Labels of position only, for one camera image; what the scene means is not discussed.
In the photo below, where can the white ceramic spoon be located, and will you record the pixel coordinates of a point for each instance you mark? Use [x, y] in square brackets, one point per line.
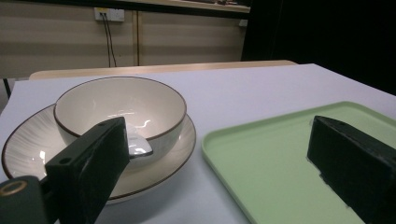
[138, 144]

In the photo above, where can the cream plate with brown rim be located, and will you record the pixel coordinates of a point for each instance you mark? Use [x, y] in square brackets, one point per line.
[31, 146]

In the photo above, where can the light green tray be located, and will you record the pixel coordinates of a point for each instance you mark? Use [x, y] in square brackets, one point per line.
[280, 168]

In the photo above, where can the white wall socket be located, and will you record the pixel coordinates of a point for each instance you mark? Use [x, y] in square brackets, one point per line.
[109, 14]

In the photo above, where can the wooden table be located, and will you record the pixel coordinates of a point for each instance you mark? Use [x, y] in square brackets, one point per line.
[155, 69]

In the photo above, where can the small white wall box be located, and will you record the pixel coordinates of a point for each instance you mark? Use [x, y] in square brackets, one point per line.
[243, 23]

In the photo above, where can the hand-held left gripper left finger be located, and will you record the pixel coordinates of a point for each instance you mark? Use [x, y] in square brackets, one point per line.
[90, 165]

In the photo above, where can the cream bowl with brown rim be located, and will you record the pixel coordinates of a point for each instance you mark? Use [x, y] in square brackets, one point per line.
[121, 102]

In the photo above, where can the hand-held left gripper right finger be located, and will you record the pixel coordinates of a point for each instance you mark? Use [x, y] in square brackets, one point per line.
[351, 155]

